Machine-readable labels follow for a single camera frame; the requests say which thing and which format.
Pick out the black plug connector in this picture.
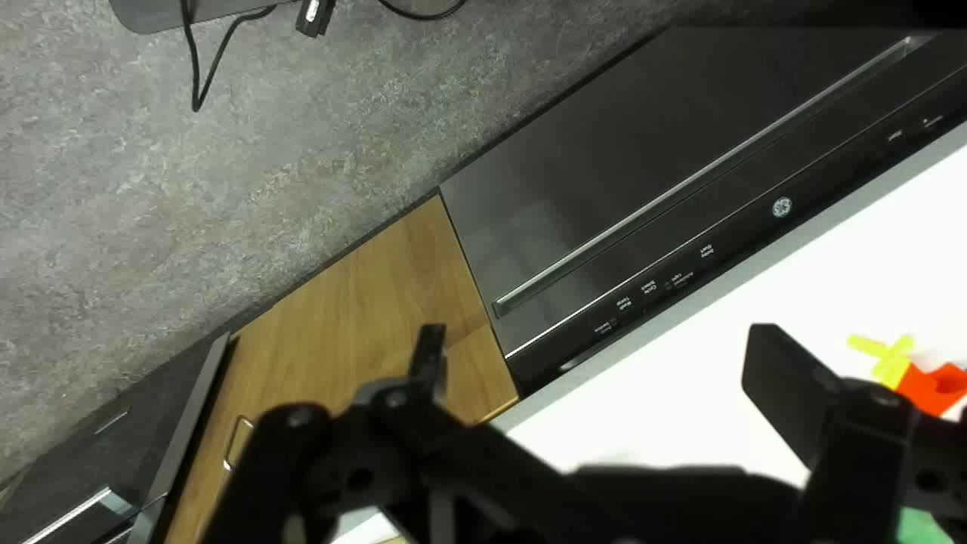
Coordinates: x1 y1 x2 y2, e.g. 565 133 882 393
293 0 339 42

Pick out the black oven front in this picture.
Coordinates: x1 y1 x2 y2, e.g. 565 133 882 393
0 330 241 544

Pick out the black steel dishwasher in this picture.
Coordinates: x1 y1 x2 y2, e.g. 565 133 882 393
437 23 967 398

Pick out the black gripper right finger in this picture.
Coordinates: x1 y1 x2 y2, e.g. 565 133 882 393
741 323 920 544

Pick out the green rounded toy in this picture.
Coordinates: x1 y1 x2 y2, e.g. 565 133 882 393
898 507 960 544

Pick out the red toy fries holder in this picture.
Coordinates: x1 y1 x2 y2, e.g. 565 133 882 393
894 359 967 421

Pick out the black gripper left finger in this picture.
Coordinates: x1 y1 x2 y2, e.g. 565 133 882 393
353 323 469 447

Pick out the yellow toy fry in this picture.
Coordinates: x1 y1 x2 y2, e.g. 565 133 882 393
871 336 915 393
846 331 918 368

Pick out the black floor cable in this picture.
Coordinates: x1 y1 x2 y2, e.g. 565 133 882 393
374 0 472 23
182 0 282 113

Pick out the white drawer with wooden front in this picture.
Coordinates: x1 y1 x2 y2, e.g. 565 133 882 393
159 194 523 544

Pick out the gray stand base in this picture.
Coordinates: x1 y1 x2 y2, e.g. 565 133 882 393
105 0 282 36

